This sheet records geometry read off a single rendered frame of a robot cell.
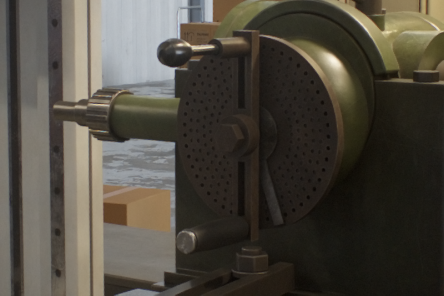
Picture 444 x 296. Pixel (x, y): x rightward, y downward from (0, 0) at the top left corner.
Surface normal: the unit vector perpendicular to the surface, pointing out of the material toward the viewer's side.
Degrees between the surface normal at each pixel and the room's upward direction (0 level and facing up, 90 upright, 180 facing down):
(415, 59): 53
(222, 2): 90
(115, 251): 0
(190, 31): 90
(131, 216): 90
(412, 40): 31
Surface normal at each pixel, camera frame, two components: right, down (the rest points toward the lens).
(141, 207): 0.91, 0.05
